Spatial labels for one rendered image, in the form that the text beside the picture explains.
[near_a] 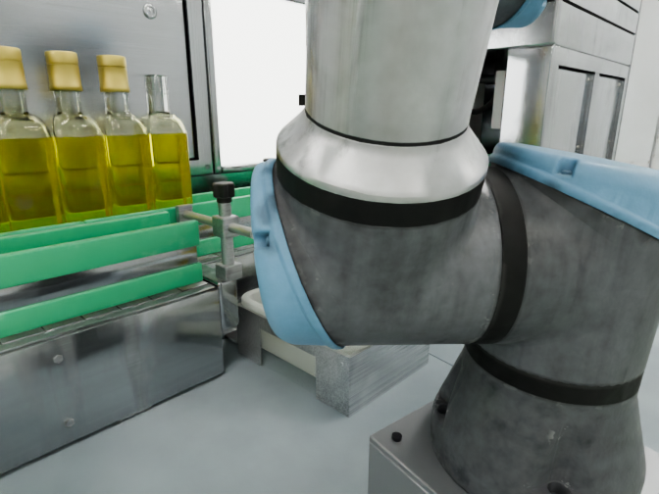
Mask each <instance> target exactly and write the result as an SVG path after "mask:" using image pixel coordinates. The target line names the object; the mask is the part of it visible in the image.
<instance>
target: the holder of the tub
mask: <svg viewBox="0 0 659 494"><path fill-rule="evenodd" d="M237 302H238V317H239V324H238V325H236V326H233V327H231V328H228V329H225V330H222V340H223V339H225V338H227V339H229V340H230V341H232V342H234V343H236V344H237V345H238V353H239V354H241V355H243V356H244V357H246V358H248V359H250V360H251V361H253V362H255V363H256V364H258V365H260V366H264V367H265V368H267V369H269V370H271V371H273V372H275V373H276V374H278V375H280V376H281V377H283V378H285V379H287V380H288V381H290V382H292V383H293V384H295V385H297V386H298V387H300V388H302V389H304V390H305V391H307V392H309V393H310V394H312V395H314V396H316V399H318V400H320V401H321V402H323V403H325V404H326V405H328V406H330V407H332V408H333V409H335V410H337V411H338V412H340V413H342V414H343V415H345V416H347V417H348V418H350V417H351V416H353V415H354V414H356V413H357V412H359V411H360V410H361V409H363V408H364V407H366V406H367V405H369V404H370V403H372V402H373V401H375V400H376V399H377V398H379V396H381V395H382V394H384V393H385V392H387V391H388V390H390V389H391V388H392V387H394V386H395V385H397V384H398V383H400V382H401V381H403V380H404V379H406V378H407V377H408V376H410V375H411V374H413V373H414V372H416V371H418V370H419V369H421V368H422V367H423V366H425V365H426V364H428V363H429V350H430V345H369V346H368V347H365V348H363V349H360V350H358V351H356V352H354V353H353V354H351V355H348V354H345V353H343V352H341V351H339V350H335V349H331V348H330V347H328V346H320V345H294V344H290V343H287V342H285V341H283V340H281V339H280V338H279V337H277V336H276V334H275V333H274V332H273V330H272V329H271V327H270V325H269V323H268V320H267V318H266V317H265V316H263V315H261V314H259V313H257V312H255V311H252V310H250V309H248V308H246V307H244V306H243V305H242V303H241V298H239V299H237Z"/></svg>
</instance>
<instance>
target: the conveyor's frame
mask: <svg viewBox="0 0 659 494"><path fill-rule="evenodd" d="M234 260H235V261H236V262H239V263H241V264H242V277H241V278H238V279H237V280H236V285H237V299H239V298H241V297H242V295H243V294H244V293H246V292H248V291H250V290H253V289H256V288H259V284H258V279H257V273H256V266H255V259H254V248H250V249H246V250H242V251H238V252H234ZM41 329H42V328H41ZM42 330H43V329H42ZM43 331H44V330H43ZM223 372H225V371H224V357H223V343H222V330H221V317H220V303H219V290H218V289H216V288H215V286H213V285H211V284H207V285H204V286H200V287H197V288H193V289H190V290H187V291H183V292H180V293H177V294H174V295H171V296H167V297H164V298H160V299H157V300H154V301H150V302H147V303H143V304H140V305H137V306H133V307H130V308H126V309H123V310H119V311H116V312H114V313H110V314H107V315H104V316H100V317H97V318H93V319H90V320H87V321H81V322H77V323H74V324H71V325H67V326H64V327H60V328H57V329H54V330H50V331H47V332H45V331H44V332H43V333H40V334H37V335H33V336H31V337H27V338H24V339H21V340H17V341H14V342H10V343H7V344H4V345H1V344H0V474H1V473H3V472H6V471H8V470H10V469H13V468H15V467H18V466H20V465H22V464H24V463H26V462H29V461H31V460H33V459H35V458H37V457H40V456H42V455H44V454H46V453H48V452H51V451H53V450H55V449H57V448H59V447H61V446H64V445H66V444H68V443H70V442H72V441H75V440H77V439H79V438H81V437H82V436H85V435H87V434H89V433H91V432H93V431H96V430H98V429H100V428H102V427H104V426H106V425H109V424H111V423H113V422H115V421H119V422H121V421H124V420H127V419H129V418H132V417H134V416H136V415H138V414H140V413H142V412H145V411H147V410H149V409H151V408H152V405H154V404H156V403H158V402H160V401H162V400H165V399H167V398H169V397H171V396H173V395H176V394H178V393H179V392H181V391H183V390H185V389H188V388H190V387H192V386H194V385H196V384H199V383H201V382H203V381H205V380H207V379H210V378H212V377H214V376H216V375H218V374H221V373H223Z"/></svg>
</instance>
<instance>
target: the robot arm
mask: <svg viewBox="0 0 659 494"><path fill-rule="evenodd" d="M545 6H546V0H305V20H306V85H305V94H298V97H299V106H305V107H304V108H303V110H302V111H301V112H300V113H299V114H298V115H296V116H295V117H294V118H293V119H292V120H291V121H290V122H289V123H287V124H286V125H285V126H284V127H283V128H282V129H281V130H280V132H279V134H278V137H277V144H276V158H271V159H269V160H267V161H266V162H262V163H259V164H258V165H257V166H256V167H255V168H254V170H253V173H252V177H251V187H250V213H251V229H252V233H253V238H254V259H255V266H256V273H257V279H258V284H259V290H260V295H261V299H262V304H263V308H264V311H265V314H266V318H267V320H268V323H269V325H270V327H271V329H272V330H273V332H274V333H275V334H276V336H277V337H279V338H280V339H281V340H283V341H285V342H287V343H290V344H294V345H320V346H328V347H330V348H331V349H335V350H337V349H343V348H344V347H345V346H368V345H432V344H464V347H463V349H462V351H461V353H460V354H459V356H458V358H457V360H456V361H455V363H454V365H453V367H452V368H451V370H450V372H449V374H448V375H447V377H446V378H445V380H444V381H443V383H442V385H441V387H440V388H439V390H438V392H437V394H436V396H435V399H434V402H433V406H432V412H431V427H430V435H431V445H432V447H433V450H434V452H435V454H436V456H437V458H438V460H439V462H440V463H441V465H442V466H443V468H444V469H445V470H446V472H447V473H448V474H449V475H450V476H451V478H452V479H453V480H454V481H455V482H456V483H457V484H458V485H459V486H460V487H461V488H462V489H464V490H465V491H466V492H467V493H468V494H641V491H642V488H643V485H644V481H645V477H646V460H645V453H644V445H643V437H642V430H641V422H640V414H639V406H638V399H637V394H638V390H639V387H640V384H641V381H642V377H643V374H644V371H645V368H646V364H647V361H648V358H649V354H650V351H651V348H652V344H653V341H654V338H655V334H656V331H657V328H658V324H659V171H658V170H654V169H650V168H646V167H641V166H637V165H632V164H628V163H623V162H618V161H613V160H608V159H603V158H598V157H593V156H588V155H583V154H578V153H572V152H567V151H561V150H556V149H550V148H544V147H538V146H532V145H527V144H520V143H511V142H500V143H498V144H496V145H495V147H494V149H493V153H492V154H490V155H489V156H487V153H486V151H485V149H484V148H483V146H482V144H481V143H480V142H479V140H478V139H477V137H476V136H475V134H474V133H473V131H472V130H471V129H470V126H469V121H470V117H471V113H472V110H473V106H474V102H475V98H476V94H477V90H478V85H479V81H480V77H481V73H482V66H483V62H484V58H485V54H486V50H487V46H488V42H489V38H490V35H491V31H492V30H495V29H499V28H520V27H525V26H527V25H530V24H531V23H533V22H534V21H535V20H536V19H537V18H538V17H539V15H540V14H541V13H542V11H543V10H544V8H545ZM489 163H490V166H489V165H488V164H489Z"/></svg>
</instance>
